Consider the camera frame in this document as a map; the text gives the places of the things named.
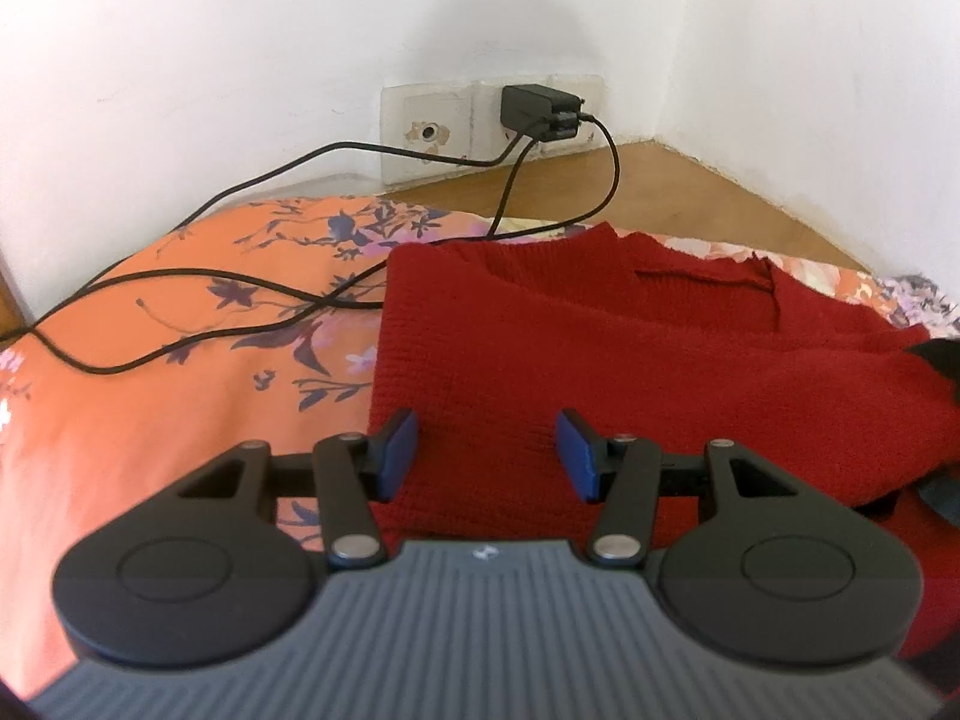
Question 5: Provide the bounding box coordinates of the red knitted sweater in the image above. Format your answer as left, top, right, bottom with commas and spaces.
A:
370, 224, 958, 656

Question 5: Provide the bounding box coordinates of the orange floral bed sheet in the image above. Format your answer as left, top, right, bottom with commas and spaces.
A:
2, 199, 919, 695

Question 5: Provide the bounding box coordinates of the black power adapter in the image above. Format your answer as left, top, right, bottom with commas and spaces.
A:
500, 83, 584, 143

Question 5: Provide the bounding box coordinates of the black charging cable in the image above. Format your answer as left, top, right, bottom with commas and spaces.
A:
0, 115, 527, 347

